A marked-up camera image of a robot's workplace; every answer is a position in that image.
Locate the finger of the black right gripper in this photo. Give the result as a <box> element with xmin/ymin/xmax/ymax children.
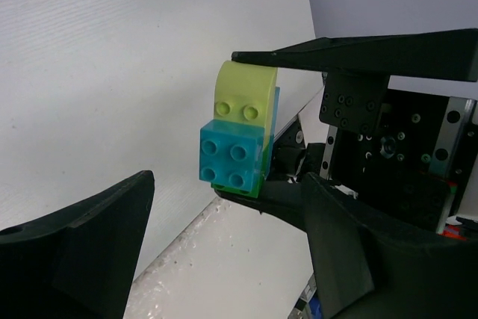
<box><xmin>214</xmin><ymin>181</ymin><xmax>305</xmax><ymax>232</ymax></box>

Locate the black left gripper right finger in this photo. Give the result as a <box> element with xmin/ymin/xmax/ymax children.
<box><xmin>301</xmin><ymin>173</ymin><xmax>477</xmax><ymax>318</ymax></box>

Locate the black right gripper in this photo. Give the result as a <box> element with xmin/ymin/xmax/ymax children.
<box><xmin>231</xmin><ymin>28</ymin><xmax>477</xmax><ymax>235</ymax></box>

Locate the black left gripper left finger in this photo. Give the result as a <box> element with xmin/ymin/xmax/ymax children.
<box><xmin>1</xmin><ymin>170</ymin><xmax>155</xmax><ymax>318</ymax></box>

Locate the teal green lego stack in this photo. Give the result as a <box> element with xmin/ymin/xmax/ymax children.
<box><xmin>199</xmin><ymin>61</ymin><xmax>280</xmax><ymax>198</ymax></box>

